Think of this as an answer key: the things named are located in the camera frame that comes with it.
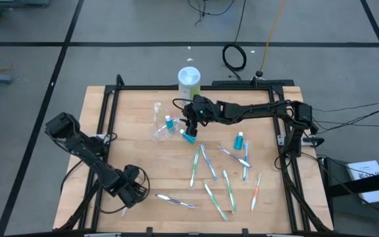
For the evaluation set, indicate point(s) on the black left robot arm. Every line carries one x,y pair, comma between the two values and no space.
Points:
77,145

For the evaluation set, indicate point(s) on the clear plastic container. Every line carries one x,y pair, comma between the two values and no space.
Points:
168,136

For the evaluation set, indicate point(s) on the purple toothbrush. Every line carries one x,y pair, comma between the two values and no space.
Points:
175,200
234,156

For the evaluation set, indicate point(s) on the white and green canister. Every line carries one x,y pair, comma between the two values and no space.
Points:
189,82

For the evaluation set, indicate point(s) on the white booklet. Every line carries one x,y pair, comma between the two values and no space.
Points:
362,168

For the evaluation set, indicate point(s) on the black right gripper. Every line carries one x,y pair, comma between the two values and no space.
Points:
199,108

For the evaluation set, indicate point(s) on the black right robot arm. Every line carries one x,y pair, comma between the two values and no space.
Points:
252,108

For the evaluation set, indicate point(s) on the black side stand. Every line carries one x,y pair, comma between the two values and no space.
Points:
357,186

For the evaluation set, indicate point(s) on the blue mouthwash bottle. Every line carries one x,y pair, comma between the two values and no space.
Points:
239,142
189,139
169,125

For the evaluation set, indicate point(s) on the white strip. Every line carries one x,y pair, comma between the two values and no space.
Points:
285,235
102,235

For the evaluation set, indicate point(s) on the black flat rail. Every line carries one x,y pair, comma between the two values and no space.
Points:
229,82

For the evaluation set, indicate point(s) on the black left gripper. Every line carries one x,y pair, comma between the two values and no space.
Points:
127,181

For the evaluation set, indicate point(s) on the green toothbrush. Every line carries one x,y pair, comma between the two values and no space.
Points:
194,166
229,191
214,200

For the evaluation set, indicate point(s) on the blue toothbrush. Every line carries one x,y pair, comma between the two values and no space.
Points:
208,162
245,174

